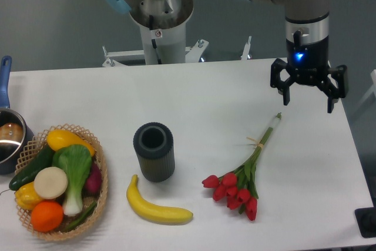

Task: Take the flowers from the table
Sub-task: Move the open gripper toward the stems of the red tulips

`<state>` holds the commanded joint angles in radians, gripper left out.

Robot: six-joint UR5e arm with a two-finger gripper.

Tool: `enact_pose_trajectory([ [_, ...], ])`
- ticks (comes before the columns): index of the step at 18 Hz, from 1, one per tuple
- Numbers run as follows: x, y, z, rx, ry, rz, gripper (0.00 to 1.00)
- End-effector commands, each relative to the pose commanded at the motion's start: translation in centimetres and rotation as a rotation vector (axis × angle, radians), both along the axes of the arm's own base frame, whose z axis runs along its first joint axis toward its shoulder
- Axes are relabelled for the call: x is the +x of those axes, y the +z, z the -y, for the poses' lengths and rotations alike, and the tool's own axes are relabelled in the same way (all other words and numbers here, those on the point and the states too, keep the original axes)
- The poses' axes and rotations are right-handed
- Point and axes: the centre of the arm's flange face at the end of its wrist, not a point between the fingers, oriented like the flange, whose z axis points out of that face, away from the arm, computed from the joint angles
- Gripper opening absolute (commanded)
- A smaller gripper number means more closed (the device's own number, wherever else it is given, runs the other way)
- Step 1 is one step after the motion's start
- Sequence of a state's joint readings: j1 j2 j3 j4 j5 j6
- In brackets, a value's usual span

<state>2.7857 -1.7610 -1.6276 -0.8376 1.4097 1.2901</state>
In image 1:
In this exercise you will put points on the green bean pod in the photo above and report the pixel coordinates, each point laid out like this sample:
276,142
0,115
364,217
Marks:
81,218

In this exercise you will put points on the white frame at right edge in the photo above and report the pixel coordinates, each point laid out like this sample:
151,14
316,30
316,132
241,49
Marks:
365,101

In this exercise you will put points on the yellow squash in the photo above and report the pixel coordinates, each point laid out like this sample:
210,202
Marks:
59,138

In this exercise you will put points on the green cucumber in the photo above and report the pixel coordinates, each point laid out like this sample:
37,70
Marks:
28,174

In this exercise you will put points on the grey robot arm with blue caps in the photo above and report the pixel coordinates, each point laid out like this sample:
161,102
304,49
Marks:
311,17

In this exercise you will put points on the red tulip bouquet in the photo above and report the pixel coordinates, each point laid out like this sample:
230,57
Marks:
238,186

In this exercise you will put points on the yellow bell pepper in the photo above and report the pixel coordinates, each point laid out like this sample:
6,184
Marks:
26,197

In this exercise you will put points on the woven wicker basket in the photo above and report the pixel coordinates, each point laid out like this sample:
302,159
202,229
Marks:
31,150

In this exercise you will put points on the orange fruit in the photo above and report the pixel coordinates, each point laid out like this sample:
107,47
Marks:
46,216

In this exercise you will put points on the green bok choy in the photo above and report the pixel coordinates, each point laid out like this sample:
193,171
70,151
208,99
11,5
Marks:
75,161

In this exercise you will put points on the black device at table edge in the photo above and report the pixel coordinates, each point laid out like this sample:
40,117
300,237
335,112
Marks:
366,221

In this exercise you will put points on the purple red onion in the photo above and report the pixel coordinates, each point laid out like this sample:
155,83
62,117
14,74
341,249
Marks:
94,181

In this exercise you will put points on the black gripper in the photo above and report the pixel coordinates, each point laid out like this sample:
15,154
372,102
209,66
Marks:
307,64

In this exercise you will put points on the blue handled saucepan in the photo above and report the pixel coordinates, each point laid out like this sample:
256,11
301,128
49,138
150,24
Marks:
15,133

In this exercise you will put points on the dark grey ribbed vase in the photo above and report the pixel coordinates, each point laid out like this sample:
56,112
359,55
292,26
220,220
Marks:
154,146

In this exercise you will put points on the beige round disc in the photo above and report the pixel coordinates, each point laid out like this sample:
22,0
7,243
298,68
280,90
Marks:
50,183

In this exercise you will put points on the yellow banana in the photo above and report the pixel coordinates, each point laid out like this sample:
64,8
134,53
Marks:
165,215

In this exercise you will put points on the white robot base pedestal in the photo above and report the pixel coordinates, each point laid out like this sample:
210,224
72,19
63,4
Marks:
162,25

